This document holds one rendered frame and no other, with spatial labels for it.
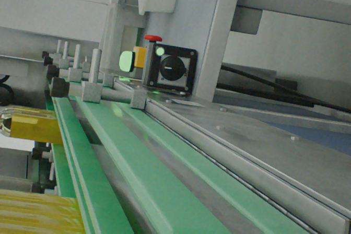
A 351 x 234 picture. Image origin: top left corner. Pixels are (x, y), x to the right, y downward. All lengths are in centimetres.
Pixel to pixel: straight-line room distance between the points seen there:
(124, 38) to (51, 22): 356
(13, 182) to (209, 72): 65
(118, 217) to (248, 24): 75
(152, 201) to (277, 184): 10
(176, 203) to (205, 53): 96
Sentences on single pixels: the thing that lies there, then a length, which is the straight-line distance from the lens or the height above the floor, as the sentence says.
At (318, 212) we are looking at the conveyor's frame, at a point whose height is 88.
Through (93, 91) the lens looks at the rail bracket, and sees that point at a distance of 108.
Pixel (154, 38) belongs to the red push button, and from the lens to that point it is 171.
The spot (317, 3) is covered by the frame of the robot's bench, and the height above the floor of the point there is 56.
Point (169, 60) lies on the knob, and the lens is 139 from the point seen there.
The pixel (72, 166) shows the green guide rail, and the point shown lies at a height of 96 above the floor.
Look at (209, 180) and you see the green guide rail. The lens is 55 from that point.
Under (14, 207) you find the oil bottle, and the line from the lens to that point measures 88.
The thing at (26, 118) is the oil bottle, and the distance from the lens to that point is 185.
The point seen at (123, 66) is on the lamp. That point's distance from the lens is 171.
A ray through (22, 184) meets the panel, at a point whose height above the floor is 102.
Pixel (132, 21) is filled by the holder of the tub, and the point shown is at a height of 79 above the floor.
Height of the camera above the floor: 104
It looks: 10 degrees down
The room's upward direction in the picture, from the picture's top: 81 degrees counter-clockwise
